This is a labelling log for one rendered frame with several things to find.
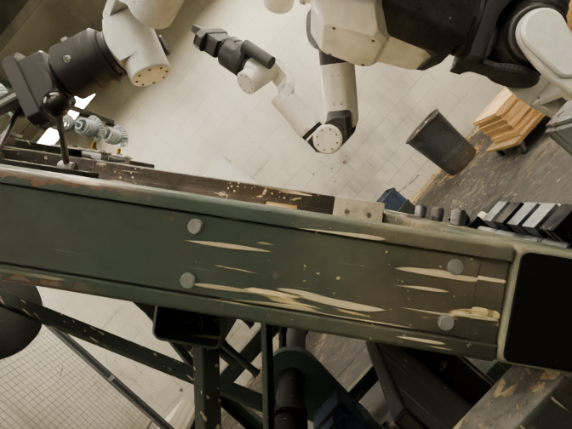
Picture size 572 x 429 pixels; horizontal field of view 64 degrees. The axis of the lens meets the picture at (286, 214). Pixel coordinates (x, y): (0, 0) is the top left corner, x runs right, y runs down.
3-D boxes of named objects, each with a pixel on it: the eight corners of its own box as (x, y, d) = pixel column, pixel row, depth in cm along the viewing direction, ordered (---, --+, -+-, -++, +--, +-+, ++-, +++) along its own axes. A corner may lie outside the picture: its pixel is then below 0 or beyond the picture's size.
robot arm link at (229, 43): (227, 21, 133) (258, 42, 130) (218, 53, 139) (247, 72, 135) (197, 22, 123) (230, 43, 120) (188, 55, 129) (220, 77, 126)
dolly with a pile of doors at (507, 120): (574, 104, 359) (534, 69, 359) (527, 155, 362) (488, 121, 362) (534, 117, 420) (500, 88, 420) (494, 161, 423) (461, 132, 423)
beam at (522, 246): (633, 386, 41) (656, 266, 41) (497, 364, 42) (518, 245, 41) (361, 224, 261) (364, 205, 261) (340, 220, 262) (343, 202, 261)
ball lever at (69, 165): (74, 182, 71) (60, 97, 63) (50, 179, 71) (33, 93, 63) (86, 171, 74) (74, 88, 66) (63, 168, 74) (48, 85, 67)
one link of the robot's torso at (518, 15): (545, 31, 100) (493, 15, 100) (582, 7, 86) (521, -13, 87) (524, 89, 101) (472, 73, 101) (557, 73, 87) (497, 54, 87)
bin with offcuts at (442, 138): (489, 143, 494) (443, 103, 494) (455, 180, 497) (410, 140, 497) (471, 148, 545) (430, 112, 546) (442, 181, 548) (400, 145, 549)
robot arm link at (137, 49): (91, 90, 68) (160, 57, 67) (63, 25, 68) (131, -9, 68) (124, 109, 79) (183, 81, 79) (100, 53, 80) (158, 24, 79)
